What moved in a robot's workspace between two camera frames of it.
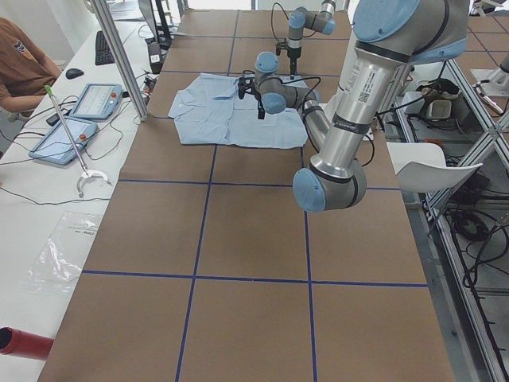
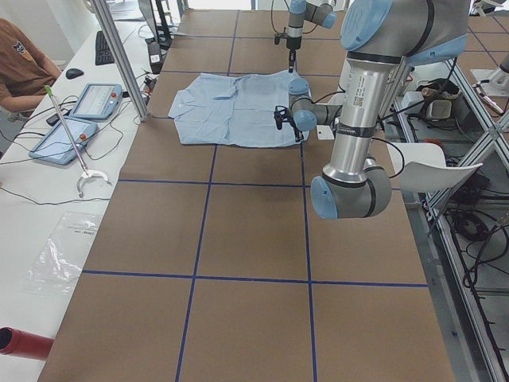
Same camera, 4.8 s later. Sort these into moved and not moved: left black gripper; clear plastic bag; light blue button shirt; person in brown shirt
Moved: left black gripper
Not moved: light blue button shirt; person in brown shirt; clear plastic bag
